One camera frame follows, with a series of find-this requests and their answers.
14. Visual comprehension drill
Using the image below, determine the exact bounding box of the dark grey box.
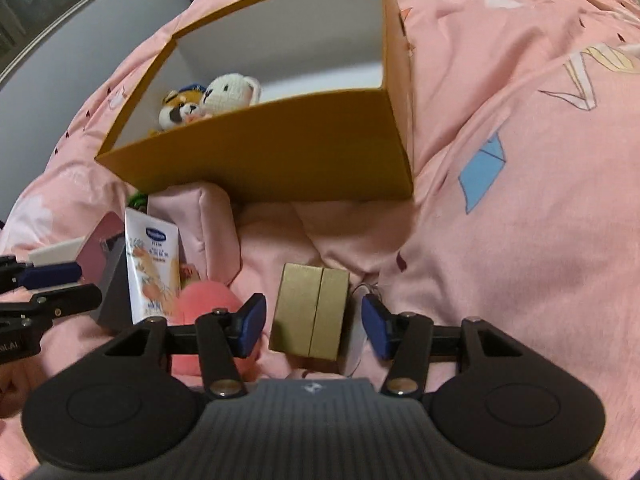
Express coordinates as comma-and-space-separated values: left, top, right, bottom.
74, 211, 135, 337

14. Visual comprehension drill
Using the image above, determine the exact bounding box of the pink printed packet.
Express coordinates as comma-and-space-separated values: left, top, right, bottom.
178, 261, 202, 287

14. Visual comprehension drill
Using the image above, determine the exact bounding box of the fox plush toy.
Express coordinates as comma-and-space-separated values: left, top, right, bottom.
158, 83, 207, 134

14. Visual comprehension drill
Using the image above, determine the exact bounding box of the window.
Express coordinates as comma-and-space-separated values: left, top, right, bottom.
0, 0, 143, 78

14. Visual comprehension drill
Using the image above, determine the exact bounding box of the pink printed bed sheet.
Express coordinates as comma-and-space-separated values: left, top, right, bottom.
0, 0, 640, 480

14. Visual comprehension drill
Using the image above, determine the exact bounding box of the white box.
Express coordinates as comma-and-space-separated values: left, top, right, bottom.
27, 236, 87, 267

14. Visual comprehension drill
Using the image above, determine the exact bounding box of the white hand cream tube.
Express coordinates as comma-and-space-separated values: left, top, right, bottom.
124, 207, 182, 327

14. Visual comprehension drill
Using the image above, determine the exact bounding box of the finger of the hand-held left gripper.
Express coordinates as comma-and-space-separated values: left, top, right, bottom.
0, 283, 104, 332
0, 255, 84, 294

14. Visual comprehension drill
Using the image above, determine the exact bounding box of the orange cardboard box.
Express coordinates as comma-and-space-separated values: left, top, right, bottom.
94, 0, 416, 207

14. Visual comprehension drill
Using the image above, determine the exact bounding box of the pink cloth pouch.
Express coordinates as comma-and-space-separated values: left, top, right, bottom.
147, 182, 244, 287

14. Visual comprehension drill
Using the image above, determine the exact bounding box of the gold box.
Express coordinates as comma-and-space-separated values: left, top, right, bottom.
268, 262, 352, 362

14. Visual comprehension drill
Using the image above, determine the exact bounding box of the clear plastic packet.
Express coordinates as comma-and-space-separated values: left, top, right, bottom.
339, 282, 382, 377

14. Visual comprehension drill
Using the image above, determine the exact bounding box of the pink fluffy peach toy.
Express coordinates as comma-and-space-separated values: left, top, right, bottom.
171, 282, 262, 377

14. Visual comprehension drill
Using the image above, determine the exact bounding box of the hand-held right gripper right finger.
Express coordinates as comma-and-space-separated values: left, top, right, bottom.
360, 293, 528, 400

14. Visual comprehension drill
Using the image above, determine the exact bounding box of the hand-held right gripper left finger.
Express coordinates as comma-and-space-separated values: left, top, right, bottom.
102, 293, 268, 401

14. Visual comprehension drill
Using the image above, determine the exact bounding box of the white crocheted bunny toy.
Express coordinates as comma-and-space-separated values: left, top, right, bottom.
200, 73, 263, 119

